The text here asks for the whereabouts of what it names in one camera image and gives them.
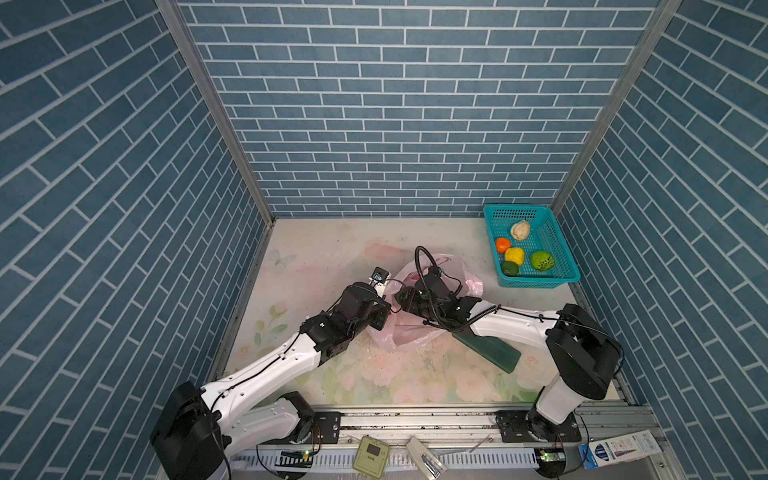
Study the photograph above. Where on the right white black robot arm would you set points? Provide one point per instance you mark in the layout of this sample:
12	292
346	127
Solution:
585	356

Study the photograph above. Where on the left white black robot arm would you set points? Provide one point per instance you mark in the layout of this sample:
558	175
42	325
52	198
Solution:
201	428

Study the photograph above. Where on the dark green avocado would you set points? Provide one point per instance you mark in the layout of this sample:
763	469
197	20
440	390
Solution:
510	268

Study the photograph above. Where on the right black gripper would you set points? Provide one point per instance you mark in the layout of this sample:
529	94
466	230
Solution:
410	299

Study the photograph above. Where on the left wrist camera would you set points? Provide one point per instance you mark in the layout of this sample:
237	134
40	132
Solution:
378	279

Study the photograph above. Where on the green digital timer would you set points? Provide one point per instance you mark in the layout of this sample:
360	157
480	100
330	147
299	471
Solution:
371	457

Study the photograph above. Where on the white small device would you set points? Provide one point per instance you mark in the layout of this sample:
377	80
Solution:
425	460

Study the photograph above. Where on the aluminium mounting rail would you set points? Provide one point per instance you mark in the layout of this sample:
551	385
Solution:
487	424

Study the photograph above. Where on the bright green lime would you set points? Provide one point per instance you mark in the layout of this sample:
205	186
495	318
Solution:
542	261

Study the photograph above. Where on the cream white fruit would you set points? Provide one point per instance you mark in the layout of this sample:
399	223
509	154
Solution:
520	231

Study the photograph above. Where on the teal plastic basket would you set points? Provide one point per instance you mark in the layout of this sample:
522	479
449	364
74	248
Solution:
546	235

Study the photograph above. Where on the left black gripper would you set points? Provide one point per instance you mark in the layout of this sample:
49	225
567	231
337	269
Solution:
382	312

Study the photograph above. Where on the orange tangerine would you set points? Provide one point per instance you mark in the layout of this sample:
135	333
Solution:
502	245

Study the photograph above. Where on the blue white paper box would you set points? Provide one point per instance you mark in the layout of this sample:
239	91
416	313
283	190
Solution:
619	449

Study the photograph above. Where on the dark green rectangular block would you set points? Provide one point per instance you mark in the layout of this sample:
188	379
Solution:
496	351

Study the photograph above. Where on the yellow lemon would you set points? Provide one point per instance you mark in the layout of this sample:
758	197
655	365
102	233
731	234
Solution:
515	255

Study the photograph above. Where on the pink plastic bag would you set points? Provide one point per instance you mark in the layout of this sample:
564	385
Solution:
405	332

